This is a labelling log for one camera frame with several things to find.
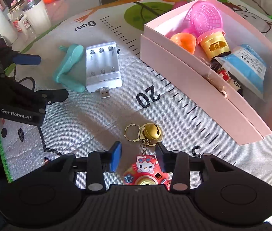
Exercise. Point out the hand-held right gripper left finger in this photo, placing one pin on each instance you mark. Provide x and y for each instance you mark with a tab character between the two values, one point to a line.
115	156

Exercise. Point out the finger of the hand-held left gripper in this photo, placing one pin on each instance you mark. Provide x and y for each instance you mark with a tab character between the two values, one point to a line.
27	59
54	95

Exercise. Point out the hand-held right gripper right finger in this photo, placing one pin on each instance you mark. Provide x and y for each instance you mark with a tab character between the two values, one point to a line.
160	154

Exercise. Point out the pink cardboard box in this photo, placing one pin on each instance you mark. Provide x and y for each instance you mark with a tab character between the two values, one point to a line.
198	81

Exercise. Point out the orange plastic cup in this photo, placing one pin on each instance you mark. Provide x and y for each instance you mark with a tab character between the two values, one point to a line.
184	41

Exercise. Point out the yellow ice cream toy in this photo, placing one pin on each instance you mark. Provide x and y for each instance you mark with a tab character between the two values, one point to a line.
213	45

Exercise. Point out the blue tissue packet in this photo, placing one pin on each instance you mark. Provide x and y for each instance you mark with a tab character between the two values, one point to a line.
244	67

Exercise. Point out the pink plastic basket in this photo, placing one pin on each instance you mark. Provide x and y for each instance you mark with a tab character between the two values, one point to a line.
207	16

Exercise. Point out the teal hand-shaped toy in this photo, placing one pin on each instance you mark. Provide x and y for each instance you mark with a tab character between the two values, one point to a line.
69	60

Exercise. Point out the white cylindrical tumbler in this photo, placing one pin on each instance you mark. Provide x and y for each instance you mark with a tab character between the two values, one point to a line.
2	27

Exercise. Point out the white mug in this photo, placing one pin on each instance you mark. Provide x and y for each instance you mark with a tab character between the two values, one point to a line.
38	16

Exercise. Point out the glass jar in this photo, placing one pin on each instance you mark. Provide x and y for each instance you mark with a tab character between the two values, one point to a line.
15	12

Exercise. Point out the white battery charger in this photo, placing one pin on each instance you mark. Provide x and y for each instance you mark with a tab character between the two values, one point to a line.
103	77

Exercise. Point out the white desk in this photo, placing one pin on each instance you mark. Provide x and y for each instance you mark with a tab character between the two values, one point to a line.
78	2

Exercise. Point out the small red white bottle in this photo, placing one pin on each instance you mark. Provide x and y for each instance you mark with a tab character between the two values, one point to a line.
223	74

